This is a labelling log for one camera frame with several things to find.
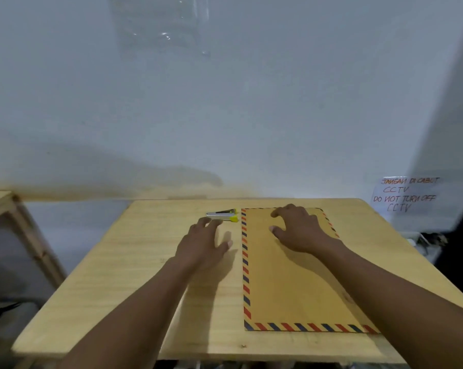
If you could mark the person's right forearm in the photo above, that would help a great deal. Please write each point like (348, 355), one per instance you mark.
(400, 303)

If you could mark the brown striped-border envelope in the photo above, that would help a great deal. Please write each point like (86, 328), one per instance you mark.
(277, 288)

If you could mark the person's right middle finger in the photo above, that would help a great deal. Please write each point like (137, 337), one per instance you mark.
(291, 207)

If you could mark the clear plastic wall sheet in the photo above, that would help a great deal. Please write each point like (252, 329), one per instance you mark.
(158, 22)

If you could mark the yellow and silver stapler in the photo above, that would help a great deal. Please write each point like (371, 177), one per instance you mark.
(223, 215)

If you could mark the small wooden side table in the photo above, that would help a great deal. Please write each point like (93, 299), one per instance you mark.
(8, 211)

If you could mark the handwritten paper wall sign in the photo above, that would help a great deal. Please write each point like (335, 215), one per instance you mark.
(404, 196)

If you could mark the person's left forearm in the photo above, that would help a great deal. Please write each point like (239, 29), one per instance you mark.
(139, 322)

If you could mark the person's left thumb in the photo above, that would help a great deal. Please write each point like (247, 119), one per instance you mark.
(224, 248)

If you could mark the person's right thumb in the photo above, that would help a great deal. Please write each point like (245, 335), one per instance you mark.
(277, 230)

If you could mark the person's left hand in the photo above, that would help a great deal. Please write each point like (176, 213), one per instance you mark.
(199, 249)

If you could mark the person's left middle finger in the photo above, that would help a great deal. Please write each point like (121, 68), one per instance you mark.
(203, 223)

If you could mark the person's right hand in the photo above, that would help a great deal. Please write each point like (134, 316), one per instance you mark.
(306, 232)

